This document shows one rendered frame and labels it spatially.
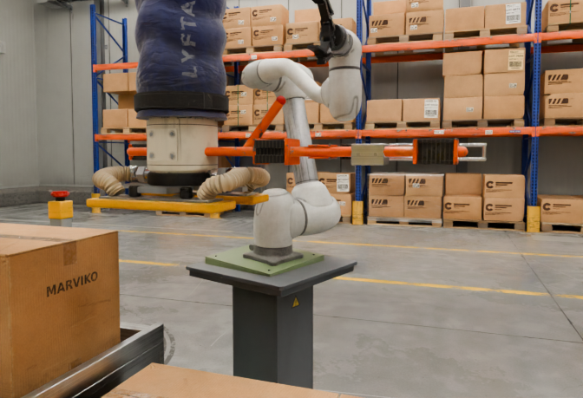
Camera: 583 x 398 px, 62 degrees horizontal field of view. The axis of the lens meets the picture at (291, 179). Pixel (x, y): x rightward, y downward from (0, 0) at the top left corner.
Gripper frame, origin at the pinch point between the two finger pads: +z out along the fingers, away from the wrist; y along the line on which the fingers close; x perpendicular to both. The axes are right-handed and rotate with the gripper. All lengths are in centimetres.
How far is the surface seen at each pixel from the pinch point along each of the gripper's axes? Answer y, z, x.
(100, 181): 42, 34, 42
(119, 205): 47, 36, 34
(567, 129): -1, -695, -173
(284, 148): 34.1, 26.1, -1.6
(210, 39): 9.0, 25.6, 16.7
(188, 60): 14.2, 29.6, 20.0
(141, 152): 35, 25, 37
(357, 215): 138, -677, 139
